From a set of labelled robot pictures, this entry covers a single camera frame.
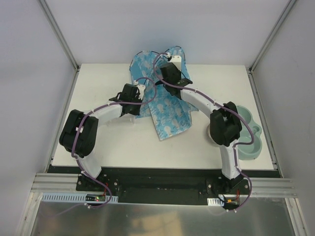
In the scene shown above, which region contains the thin black tent pole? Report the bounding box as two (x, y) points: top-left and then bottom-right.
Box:
(129, 45), (186, 78)

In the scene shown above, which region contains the blue snowman pet tent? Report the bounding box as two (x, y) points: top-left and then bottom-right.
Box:
(129, 46), (198, 124)

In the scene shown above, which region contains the blue snowman tent mat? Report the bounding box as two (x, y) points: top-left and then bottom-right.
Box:
(144, 85), (198, 141)

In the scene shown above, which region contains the clear plastic water bottle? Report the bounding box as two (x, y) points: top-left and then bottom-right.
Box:
(106, 116), (135, 125)

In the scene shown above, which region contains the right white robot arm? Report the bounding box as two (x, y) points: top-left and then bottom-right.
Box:
(154, 62), (242, 194)

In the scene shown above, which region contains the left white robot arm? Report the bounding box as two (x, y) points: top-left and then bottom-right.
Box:
(59, 84), (146, 191)

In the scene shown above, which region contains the green double pet bowl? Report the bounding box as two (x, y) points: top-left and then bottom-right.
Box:
(236, 105), (263, 162)

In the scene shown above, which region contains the stainless steel bowl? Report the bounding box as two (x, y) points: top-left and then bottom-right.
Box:
(206, 124), (213, 142)

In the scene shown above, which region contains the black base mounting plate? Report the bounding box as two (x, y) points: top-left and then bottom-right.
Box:
(46, 164), (283, 205)

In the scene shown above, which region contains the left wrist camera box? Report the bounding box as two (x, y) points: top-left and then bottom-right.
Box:
(137, 84), (146, 97)

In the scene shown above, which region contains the right aluminium frame post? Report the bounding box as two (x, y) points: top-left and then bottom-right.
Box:
(248, 0), (299, 74)

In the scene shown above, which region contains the aluminium frame post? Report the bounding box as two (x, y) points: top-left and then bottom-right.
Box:
(37, 0), (80, 71)
(248, 0), (299, 74)

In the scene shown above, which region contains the left aluminium frame post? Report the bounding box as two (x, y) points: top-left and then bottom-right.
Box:
(37, 0), (80, 71)

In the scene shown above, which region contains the aluminium front rail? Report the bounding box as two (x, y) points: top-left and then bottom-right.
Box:
(31, 173), (298, 198)

